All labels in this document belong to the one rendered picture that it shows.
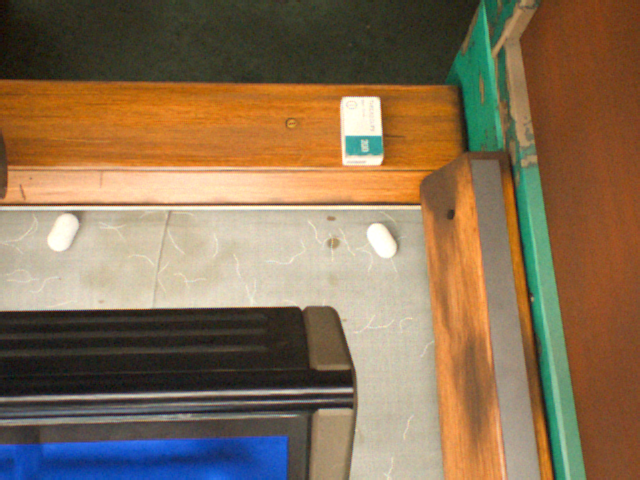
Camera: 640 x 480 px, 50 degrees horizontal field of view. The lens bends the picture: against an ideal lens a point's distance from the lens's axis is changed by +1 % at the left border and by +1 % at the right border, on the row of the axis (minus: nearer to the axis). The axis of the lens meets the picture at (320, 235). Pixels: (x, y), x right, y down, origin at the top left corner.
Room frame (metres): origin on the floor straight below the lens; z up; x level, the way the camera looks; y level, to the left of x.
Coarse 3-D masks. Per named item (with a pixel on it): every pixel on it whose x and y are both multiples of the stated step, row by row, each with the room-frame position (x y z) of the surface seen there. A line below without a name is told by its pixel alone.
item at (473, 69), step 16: (480, 16) 0.41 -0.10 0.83; (480, 32) 0.40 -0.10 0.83; (464, 48) 0.42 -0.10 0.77; (480, 48) 0.39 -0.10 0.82; (464, 64) 0.40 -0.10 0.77; (480, 64) 0.37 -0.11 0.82; (448, 80) 0.42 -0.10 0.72; (464, 80) 0.39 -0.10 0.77; (480, 80) 0.36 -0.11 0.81; (464, 96) 0.38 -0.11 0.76; (480, 96) 0.35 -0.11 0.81; (496, 96) 0.33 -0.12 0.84; (464, 112) 0.36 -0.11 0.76; (480, 112) 0.33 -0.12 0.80; (496, 112) 0.32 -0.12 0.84; (480, 128) 0.32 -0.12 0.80; (496, 128) 0.30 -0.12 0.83; (480, 144) 0.31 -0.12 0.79; (496, 144) 0.29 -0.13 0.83
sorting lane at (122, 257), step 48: (0, 240) 0.15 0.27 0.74; (96, 240) 0.16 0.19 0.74; (144, 240) 0.17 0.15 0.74; (192, 240) 0.18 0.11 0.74; (240, 240) 0.19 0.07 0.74; (288, 240) 0.20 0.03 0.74; (336, 240) 0.21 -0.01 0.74; (0, 288) 0.10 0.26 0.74; (48, 288) 0.11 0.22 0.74; (96, 288) 0.12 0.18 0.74; (144, 288) 0.13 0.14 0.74; (192, 288) 0.14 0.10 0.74; (240, 288) 0.15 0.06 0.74; (288, 288) 0.16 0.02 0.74; (336, 288) 0.17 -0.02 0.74; (384, 288) 0.18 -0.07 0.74; (384, 336) 0.13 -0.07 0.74; (432, 336) 0.14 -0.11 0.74; (384, 384) 0.09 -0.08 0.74; (432, 384) 0.10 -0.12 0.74; (384, 432) 0.05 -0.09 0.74; (432, 432) 0.06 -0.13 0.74
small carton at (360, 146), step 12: (348, 108) 0.32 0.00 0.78; (360, 108) 0.32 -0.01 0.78; (372, 108) 0.33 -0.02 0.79; (348, 120) 0.31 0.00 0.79; (360, 120) 0.31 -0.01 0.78; (372, 120) 0.31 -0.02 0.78; (348, 132) 0.30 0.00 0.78; (360, 132) 0.30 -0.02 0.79; (372, 132) 0.30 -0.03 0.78; (348, 144) 0.29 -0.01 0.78; (360, 144) 0.29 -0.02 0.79; (372, 144) 0.29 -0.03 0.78; (348, 156) 0.27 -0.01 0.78; (360, 156) 0.28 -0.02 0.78; (372, 156) 0.28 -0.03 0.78
